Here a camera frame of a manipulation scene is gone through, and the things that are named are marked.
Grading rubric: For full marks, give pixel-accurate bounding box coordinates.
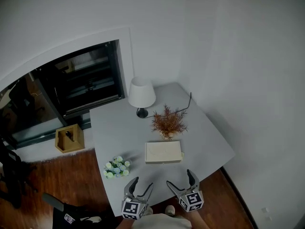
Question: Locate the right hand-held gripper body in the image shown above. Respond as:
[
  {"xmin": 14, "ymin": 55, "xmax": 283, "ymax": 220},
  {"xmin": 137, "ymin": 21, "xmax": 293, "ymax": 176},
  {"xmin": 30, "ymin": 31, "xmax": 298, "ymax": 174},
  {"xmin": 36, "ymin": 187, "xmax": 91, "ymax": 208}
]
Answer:
[{"xmin": 175, "ymin": 188, "xmax": 205, "ymax": 213}]

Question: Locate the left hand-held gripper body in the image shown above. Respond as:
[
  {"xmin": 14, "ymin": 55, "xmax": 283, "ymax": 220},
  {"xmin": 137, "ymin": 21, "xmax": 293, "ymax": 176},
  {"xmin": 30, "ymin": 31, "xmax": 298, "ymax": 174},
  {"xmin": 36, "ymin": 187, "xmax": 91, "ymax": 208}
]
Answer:
[{"xmin": 121, "ymin": 190, "xmax": 150, "ymax": 221}]

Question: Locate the white drip coffee box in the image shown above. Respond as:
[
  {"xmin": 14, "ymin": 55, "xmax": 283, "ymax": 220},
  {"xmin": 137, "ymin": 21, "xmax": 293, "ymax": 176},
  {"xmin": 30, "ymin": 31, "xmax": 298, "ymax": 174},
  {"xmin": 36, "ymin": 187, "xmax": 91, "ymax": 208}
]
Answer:
[{"xmin": 144, "ymin": 140, "xmax": 185, "ymax": 165}]

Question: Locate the person's right forearm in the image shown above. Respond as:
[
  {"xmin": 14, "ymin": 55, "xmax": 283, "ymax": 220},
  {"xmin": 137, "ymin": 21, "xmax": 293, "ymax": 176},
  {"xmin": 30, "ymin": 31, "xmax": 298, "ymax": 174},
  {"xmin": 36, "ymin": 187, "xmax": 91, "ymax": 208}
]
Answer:
[{"xmin": 190, "ymin": 210, "xmax": 211, "ymax": 229}]

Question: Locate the white and blue flower bouquet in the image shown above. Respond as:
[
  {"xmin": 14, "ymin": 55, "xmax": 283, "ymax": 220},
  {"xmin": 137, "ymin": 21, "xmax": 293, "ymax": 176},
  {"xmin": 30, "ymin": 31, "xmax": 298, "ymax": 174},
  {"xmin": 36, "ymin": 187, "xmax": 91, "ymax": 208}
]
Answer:
[{"xmin": 102, "ymin": 155, "xmax": 132, "ymax": 179}]

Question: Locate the person's beige shirt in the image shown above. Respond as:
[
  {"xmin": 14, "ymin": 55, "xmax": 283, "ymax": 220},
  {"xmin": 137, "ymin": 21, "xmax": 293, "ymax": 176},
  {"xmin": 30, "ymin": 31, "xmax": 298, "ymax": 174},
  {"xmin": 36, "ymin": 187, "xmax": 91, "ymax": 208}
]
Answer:
[{"xmin": 137, "ymin": 213, "xmax": 193, "ymax": 229}]

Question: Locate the black chair with grey armrest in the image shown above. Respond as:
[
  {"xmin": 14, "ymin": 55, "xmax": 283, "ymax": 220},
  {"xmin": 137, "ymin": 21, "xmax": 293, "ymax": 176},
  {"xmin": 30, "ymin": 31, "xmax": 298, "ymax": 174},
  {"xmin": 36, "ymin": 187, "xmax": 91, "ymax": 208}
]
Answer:
[{"xmin": 41, "ymin": 192, "xmax": 120, "ymax": 229}]

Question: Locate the brown artificial plant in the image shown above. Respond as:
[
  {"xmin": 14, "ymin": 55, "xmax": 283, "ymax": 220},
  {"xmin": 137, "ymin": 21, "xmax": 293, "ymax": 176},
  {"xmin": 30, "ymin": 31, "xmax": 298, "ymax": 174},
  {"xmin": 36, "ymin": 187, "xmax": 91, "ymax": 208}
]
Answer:
[{"xmin": 150, "ymin": 104, "xmax": 189, "ymax": 141}]

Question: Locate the wooden open box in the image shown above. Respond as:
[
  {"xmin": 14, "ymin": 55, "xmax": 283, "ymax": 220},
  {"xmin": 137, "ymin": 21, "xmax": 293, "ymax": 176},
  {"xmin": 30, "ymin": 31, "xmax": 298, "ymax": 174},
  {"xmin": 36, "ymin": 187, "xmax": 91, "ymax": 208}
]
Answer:
[{"xmin": 54, "ymin": 123, "xmax": 85, "ymax": 154}]

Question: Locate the white shade table lamp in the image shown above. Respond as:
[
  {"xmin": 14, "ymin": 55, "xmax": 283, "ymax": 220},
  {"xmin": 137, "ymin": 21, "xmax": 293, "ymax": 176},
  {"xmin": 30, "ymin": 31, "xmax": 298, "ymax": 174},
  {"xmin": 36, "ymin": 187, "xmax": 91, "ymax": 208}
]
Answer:
[{"xmin": 128, "ymin": 76, "xmax": 157, "ymax": 119}]

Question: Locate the black framed window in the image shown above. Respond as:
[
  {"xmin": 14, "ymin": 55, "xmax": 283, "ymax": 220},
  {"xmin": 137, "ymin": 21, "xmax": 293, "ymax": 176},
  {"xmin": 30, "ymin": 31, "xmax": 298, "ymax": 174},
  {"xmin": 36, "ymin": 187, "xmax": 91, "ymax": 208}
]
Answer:
[{"xmin": 0, "ymin": 39, "xmax": 126, "ymax": 150}]

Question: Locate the black mesh office chair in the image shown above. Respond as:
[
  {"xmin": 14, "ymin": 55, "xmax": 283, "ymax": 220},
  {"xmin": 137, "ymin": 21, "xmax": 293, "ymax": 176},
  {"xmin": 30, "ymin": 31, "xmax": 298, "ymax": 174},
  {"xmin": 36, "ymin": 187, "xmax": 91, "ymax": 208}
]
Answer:
[{"xmin": 0, "ymin": 137, "xmax": 38, "ymax": 210}]

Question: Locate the black lamp cable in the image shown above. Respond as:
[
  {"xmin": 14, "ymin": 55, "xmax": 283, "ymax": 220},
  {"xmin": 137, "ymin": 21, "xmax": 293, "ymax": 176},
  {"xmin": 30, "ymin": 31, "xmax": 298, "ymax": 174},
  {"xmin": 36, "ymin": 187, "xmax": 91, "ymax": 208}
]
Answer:
[{"xmin": 144, "ymin": 92, "xmax": 192, "ymax": 119}]

